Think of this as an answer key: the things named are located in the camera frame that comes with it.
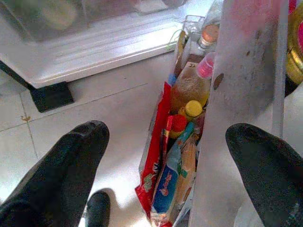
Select translucent fridge crisper drawer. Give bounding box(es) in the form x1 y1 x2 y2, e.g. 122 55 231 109
0 0 188 44

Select jar with gold lid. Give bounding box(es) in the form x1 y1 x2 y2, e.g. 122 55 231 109
285 1 303 84

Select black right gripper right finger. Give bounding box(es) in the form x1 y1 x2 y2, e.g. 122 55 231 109
225 122 303 227

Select black fridge foot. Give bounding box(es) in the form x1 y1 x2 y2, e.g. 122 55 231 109
28 81 75 114

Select yellow bottle with red cap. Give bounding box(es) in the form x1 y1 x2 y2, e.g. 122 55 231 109
169 114 189 140

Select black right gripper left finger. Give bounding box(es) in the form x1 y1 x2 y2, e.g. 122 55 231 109
0 120 110 227

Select amber liquid plastic bottle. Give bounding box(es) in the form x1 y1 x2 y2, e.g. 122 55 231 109
169 67 212 114

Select glass bottle with orange cap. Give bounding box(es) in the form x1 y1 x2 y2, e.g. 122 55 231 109
197 23 221 51

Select bottle with pink cap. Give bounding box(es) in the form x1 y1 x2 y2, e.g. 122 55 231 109
196 52 216 79

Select red snack packet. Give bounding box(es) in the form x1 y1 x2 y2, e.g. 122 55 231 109
134 81 174 223

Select spaghetti packet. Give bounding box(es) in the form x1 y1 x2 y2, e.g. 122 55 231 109
174 139 199 215

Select white fridge door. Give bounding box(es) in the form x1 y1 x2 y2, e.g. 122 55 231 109
188 0 290 227

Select blue and white food packet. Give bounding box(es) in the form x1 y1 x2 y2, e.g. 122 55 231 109
151 121 197 224

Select white fridge body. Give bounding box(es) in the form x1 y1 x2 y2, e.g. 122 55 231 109
0 0 187 90

